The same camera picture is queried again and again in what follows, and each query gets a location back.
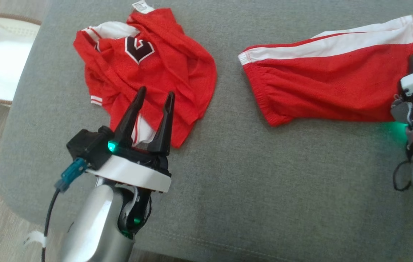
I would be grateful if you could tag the grey sofa seat cushion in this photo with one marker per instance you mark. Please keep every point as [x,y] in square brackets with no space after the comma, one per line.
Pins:
[264,182]

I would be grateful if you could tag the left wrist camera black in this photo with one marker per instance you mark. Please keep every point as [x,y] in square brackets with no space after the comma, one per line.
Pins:
[88,145]

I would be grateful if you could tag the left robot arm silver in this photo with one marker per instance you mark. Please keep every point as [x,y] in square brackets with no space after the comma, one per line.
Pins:
[93,222]

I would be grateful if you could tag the red basketball jersey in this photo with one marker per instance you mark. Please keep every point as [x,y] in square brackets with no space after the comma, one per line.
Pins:
[170,69]

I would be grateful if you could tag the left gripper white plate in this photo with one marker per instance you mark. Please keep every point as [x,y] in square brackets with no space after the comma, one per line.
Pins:
[130,171]

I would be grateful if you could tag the red shorts white stripe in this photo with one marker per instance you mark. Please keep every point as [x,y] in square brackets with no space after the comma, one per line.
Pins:
[330,87]

